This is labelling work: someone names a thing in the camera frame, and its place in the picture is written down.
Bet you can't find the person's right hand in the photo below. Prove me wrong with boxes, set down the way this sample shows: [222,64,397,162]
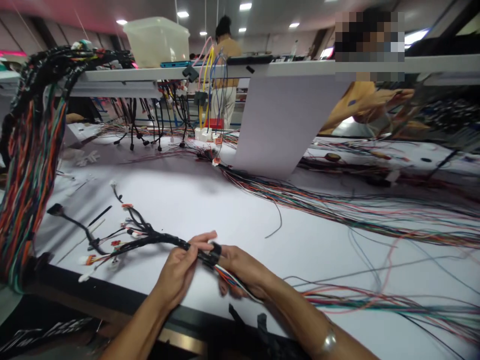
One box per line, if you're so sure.
[215,244,279,303]

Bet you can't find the person's left hand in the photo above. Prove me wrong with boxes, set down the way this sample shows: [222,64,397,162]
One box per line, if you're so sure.
[154,230,219,309]

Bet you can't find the black tape roll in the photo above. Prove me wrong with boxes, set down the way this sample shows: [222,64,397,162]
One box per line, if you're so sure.
[201,241,223,268]

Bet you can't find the black taped wire harness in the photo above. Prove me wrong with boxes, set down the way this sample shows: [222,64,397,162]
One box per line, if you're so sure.
[47,180,265,304]

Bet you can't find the white connector blocks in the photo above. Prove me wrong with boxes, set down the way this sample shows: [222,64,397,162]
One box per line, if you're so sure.
[193,126,223,143]

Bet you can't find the white plastic clips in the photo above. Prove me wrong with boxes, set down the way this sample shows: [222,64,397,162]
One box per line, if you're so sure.
[73,149,101,168]

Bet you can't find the person's body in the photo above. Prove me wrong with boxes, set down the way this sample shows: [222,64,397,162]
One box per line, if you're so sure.
[0,284,113,360]

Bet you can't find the white raised shelf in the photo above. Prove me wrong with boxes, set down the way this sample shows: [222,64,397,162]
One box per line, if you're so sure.
[56,55,480,181]

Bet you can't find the black tray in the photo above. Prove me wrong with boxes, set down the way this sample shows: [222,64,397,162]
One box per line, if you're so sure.
[226,54,275,65]

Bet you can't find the translucent plastic container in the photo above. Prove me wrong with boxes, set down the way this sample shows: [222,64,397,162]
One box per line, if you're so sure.
[122,16,191,69]

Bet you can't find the black straps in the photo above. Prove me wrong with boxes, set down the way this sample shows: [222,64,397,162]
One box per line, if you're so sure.
[227,303,301,360]

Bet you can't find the black cable tie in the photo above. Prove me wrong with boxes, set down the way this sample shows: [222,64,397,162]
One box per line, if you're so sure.
[86,205,113,227]

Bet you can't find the spread of coloured wires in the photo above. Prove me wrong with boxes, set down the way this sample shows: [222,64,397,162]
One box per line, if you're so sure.
[127,140,480,250]

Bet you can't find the loose coloured wire strands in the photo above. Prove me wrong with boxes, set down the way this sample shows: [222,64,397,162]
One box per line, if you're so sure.
[283,239,480,340]

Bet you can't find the hanging black connector cables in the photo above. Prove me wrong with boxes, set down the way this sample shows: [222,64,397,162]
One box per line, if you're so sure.
[110,79,196,152]

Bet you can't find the dark wire harness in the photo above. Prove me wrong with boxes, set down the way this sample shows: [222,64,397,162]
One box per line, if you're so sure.
[299,140,480,190]

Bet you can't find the hanging bundle of coloured wires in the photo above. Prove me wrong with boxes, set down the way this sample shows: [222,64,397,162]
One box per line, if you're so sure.
[0,44,136,295]

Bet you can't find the pink yellow blue hanging wires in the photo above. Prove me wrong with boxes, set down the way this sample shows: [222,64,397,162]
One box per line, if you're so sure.
[197,35,230,130]

